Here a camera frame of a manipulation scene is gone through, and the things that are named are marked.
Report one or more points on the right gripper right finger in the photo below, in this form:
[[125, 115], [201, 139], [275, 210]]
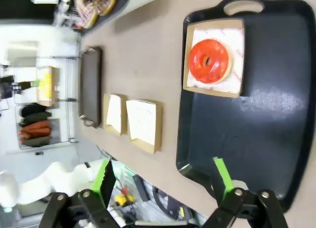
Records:
[[223, 178]]

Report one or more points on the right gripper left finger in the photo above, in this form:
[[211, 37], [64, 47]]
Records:
[[102, 183]]

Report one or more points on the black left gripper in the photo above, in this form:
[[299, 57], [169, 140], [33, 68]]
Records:
[[10, 87]]

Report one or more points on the brown cardboard box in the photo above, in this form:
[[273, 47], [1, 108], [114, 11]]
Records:
[[159, 129], [124, 107], [188, 52], [54, 87]]

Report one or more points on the chocolate sprinkled donut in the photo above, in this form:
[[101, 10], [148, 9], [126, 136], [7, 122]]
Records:
[[89, 20], [106, 2]]

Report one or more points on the white printed paper liner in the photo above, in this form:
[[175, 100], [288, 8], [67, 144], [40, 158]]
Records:
[[142, 122], [114, 114], [237, 65]]

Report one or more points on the red glazed donut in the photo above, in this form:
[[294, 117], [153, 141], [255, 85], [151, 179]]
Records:
[[217, 55]]

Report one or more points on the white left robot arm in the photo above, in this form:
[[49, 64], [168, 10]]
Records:
[[49, 181]]

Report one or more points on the brown plastic tray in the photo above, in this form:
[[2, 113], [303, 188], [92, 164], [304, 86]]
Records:
[[90, 89]]

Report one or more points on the dark donut serving tray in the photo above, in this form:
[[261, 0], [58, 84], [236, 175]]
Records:
[[123, 3]]

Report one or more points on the person right hand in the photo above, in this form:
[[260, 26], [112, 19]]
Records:
[[84, 3]]

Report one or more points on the folded black garment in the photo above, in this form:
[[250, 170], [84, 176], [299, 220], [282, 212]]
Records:
[[34, 109]]

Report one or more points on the small yellow object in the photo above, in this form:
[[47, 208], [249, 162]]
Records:
[[123, 199]]

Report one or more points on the folded orange garment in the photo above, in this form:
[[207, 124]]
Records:
[[37, 129]]

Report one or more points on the folded olive garment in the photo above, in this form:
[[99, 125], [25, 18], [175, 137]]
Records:
[[35, 141]]

